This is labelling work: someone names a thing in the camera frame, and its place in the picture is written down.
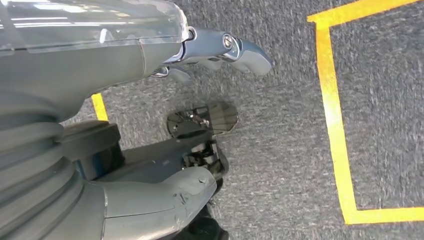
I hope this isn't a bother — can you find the yellow floor tape square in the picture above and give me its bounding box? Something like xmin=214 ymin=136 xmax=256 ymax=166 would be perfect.
xmin=307 ymin=0 xmax=424 ymax=226

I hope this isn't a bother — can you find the grey robot left leg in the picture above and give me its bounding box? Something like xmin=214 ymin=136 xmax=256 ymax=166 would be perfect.
xmin=96 ymin=130 xmax=230 ymax=196

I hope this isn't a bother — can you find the black robot left foot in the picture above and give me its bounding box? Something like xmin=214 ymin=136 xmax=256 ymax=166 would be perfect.
xmin=166 ymin=101 xmax=240 ymax=139

